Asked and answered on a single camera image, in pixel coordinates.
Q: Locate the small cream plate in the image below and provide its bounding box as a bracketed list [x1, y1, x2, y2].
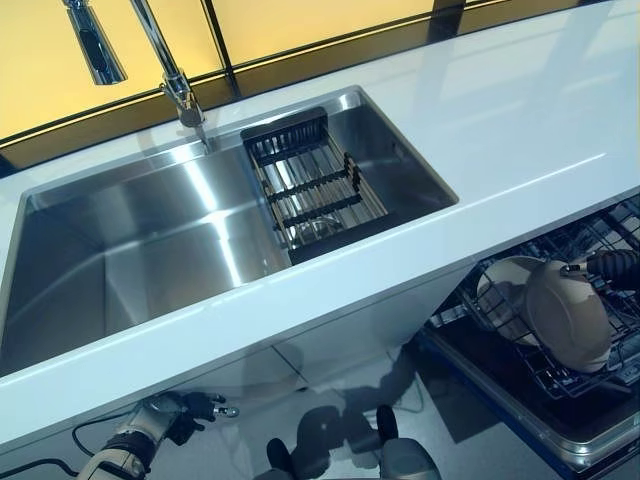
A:
[524, 259, 615, 376]

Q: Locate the chrome gooseneck kitchen faucet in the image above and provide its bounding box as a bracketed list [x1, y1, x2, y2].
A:
[61, 0, 215, 155]

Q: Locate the left robot leg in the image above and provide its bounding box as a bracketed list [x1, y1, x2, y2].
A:
[266, 436, 307, 480]

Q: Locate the dark window frame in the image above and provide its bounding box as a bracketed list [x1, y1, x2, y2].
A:
[0, 0, 587, 172]

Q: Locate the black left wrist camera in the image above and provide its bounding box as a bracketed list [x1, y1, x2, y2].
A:
[166, 414, 207, 447]

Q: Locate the right robot leg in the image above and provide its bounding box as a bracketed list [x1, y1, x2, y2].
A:
[373, 403, 442, 480]

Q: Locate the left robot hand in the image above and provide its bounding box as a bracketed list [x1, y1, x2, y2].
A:
[142, 390, 241, 430]

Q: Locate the black dish drying rack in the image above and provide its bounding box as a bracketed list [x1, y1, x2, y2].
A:
[239, 105, 390, 267]

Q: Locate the dishwasher wire rack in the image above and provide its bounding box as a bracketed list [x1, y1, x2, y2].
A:
[461, 198, 640, 402]

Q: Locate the large cream plate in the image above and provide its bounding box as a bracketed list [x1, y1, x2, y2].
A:
[475, 255, 552, 347]

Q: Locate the stainless steel sink basin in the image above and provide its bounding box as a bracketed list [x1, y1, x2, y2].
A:
[0, 84, 461, 377]

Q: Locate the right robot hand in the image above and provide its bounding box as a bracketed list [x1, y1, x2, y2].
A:
[559, 249, 640, 292]

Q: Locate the robot leg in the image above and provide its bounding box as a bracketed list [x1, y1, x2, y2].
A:
[373, 403, 442, 480]
[266, 436, 307, 480]

